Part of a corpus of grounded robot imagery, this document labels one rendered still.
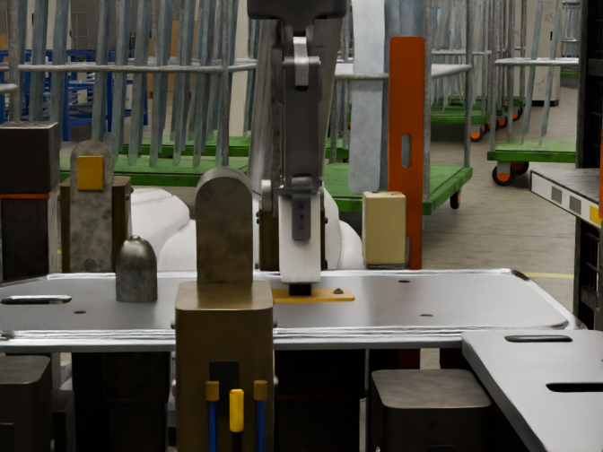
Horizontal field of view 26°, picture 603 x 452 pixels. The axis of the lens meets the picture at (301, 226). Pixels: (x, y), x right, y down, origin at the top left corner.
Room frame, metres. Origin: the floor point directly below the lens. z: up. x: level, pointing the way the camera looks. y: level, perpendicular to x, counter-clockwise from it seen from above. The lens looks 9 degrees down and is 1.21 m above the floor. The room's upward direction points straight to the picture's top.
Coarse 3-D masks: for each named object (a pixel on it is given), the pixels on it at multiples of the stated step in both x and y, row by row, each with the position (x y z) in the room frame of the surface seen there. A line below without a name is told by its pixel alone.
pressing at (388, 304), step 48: (0, 288) 1.03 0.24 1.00; (48, 288) 1.03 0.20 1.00; (96, 288) 1.03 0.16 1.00; (384, 288) 1.03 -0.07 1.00; (432, 288) 1.03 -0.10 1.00; (480, 288) 1.03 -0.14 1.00; (528, 288) 1.03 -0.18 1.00; (0, 336) 0.88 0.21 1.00; (48, 336) 0.88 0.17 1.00; (96, 336) 0.88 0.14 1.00; (144, 336) 0.88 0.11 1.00; (288, 336) 0.88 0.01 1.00; (336, 336) 0.88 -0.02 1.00; (384, 336) 0.88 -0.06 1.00; (432, 336) 0.88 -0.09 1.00; (528, 336) 0.88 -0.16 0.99
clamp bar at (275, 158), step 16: (272, 32) 1.14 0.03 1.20; (272, 80) 1.14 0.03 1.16; (272, 96) 1.14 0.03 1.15; (272, 112) 1.13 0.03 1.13; (272, 128) 1.13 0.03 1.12; (272, 144) 1.13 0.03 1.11; (272, 160) 1.13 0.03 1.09; (272, 176) 1.13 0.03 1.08; (272, 192) 1.12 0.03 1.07; (272, 208) 1.12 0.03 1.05
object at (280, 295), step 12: (288, 288) 1.00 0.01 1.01; (300, 288) 0.99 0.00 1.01; (336, 288) 1.02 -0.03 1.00; (276, 300) 0.98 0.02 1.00; (288, 300) 0.98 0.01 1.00; (300, 300) 0.98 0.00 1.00; (312, 300) 0.98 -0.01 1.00; (324, 300) 0.98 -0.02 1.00; (336, 300) 0.98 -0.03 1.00; (348, 300) 0.98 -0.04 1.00
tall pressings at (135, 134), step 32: (64, 0) 9.04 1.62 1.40; (128, 0) 8.96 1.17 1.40; (192, 0) 8.85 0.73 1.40; (32, 32) 8.93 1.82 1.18; (64, 32) 9.06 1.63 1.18; (128, 32) 8.96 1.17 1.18; (160, 32) 8.69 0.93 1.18; (192, 32) 8.85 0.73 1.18; (32, 64) 8.95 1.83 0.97; (64, 64) 9.06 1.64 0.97; (96, 64) 8.87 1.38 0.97; (160, 64) 8.69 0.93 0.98; (32, 96) 8.95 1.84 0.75; (96, 96) 8.87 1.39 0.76; (160, 96) 8.79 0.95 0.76; (96, 128) 8.87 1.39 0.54; (160, 128) 8.86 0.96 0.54; (128, 160) 8.76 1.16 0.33
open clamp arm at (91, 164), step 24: (96, 144) 1.14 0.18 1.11; (72, 168) 1.14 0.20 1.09; (96, 168) 1.13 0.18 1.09; (72, 192) 1.13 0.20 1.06; (96, 192) 1.13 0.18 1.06; (72, 216) 1.13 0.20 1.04; (96, 216) 1.13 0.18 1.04; (72, 240) 1.12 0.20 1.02; (96, 240) 1.13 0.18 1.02; (72, 264) 1.12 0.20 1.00; (96, 264) 1.12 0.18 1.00
